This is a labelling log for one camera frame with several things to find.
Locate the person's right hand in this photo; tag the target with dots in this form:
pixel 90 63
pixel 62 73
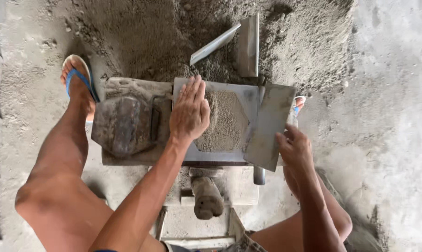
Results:
pixel 298 161

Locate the person's left hand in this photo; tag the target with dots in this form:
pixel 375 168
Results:
pixel 188 115

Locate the grey metal plate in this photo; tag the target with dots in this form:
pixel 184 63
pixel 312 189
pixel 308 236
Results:
pixel 268 129

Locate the damp sand cement mix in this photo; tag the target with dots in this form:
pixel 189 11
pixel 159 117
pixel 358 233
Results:
pixel 228 122

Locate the short grey metal pipe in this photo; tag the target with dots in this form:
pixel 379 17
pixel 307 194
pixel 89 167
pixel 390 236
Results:
pixel 259 175

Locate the blue white flip-flop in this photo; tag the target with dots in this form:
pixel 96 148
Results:
pixel 83 78
pixel 299 102

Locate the grey metal block mould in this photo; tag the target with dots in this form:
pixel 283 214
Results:
pixel 247 94

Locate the rusty metal press lid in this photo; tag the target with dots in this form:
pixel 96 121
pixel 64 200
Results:
pixel 123 126

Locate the dusty press machine table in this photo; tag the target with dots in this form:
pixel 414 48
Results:
pixel 127 87

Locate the long narrow metal plate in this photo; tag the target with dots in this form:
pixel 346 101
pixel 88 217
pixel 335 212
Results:
pixel 214 43

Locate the person's right leg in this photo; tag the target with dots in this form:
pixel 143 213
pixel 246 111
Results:
pixel 277 234

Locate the person's leg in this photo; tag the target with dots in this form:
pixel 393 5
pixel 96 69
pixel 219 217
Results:
pixel 277 234
pixel 64 182

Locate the heap of grey sand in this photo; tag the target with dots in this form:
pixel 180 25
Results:
pixel 155 38

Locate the wide upright metal plate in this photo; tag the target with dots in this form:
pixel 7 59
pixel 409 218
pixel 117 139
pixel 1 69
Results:
pixel 248 49

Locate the person's left leg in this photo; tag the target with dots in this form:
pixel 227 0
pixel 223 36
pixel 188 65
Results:
pixel 64 182

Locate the dusty wooden base frame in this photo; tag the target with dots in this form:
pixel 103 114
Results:
pixel 197 227

